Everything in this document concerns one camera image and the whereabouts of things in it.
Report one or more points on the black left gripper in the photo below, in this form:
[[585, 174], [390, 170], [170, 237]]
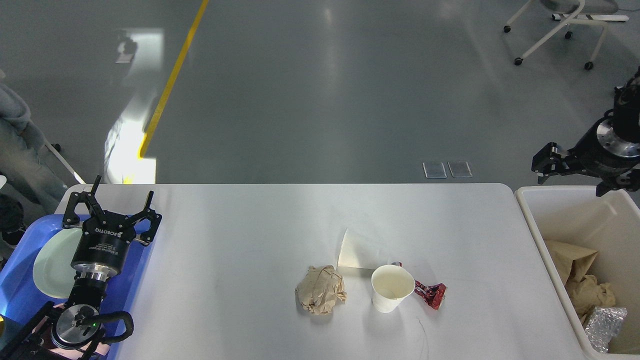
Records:
[[102, 247]]

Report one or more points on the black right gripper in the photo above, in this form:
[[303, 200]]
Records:
[[606, 150]]

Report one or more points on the light green plate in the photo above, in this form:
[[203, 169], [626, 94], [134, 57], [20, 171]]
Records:
[[52, 272]]

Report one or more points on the aluminium foil sheet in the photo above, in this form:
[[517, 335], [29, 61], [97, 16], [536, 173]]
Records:
[[603, 325]]

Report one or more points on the brown paper ball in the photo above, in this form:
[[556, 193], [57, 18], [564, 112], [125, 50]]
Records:
[[320, 290]]

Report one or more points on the white paper cup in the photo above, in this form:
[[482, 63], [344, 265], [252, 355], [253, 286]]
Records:
[[362, 252], [391, 284]]

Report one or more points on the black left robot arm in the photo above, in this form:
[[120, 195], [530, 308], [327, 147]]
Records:
[[90, 288]]

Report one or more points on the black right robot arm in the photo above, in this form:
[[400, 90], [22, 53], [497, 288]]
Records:
[[626, 109]]

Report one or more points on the beige plastic bin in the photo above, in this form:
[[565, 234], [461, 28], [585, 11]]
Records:
[[609, 224]]

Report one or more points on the brown paper in bin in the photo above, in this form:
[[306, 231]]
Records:
[[571, 261]]

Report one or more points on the white chair base left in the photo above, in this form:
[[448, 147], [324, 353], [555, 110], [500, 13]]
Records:
[[55, 149]]

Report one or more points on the blue plastic tray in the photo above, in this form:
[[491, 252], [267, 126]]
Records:
[[20, 298]]

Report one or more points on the floor socket cover right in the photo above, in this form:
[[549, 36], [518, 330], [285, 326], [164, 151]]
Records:
[[460, 169]]

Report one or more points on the floor socket cover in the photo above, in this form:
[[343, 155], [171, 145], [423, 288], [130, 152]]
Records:
[[434, 170], [460, 169]]

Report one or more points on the floor socket cover left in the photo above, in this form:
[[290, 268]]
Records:
[[434, 170]]

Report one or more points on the white office chair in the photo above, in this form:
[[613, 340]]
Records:
[[576, 12]]

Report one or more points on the red snack wrapper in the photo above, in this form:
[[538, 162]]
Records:
[[432, 295]]

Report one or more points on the flattened white paper cup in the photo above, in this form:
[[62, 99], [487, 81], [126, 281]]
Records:
[[362, 252]]

